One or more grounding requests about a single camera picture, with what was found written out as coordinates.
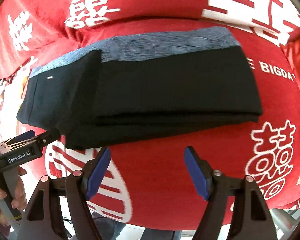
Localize black pants with grey waistband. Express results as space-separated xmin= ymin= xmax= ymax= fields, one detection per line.
xmin=17 ymin=27 xmax=263 ymax=150

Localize person's left hand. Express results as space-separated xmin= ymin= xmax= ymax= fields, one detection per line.
xmin=0 ymin=177 xmax=27 ymax=226

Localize red wedding sofa cover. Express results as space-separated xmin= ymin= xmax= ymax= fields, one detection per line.
xmin=0 ymin=0 xmax=300 ymax=230

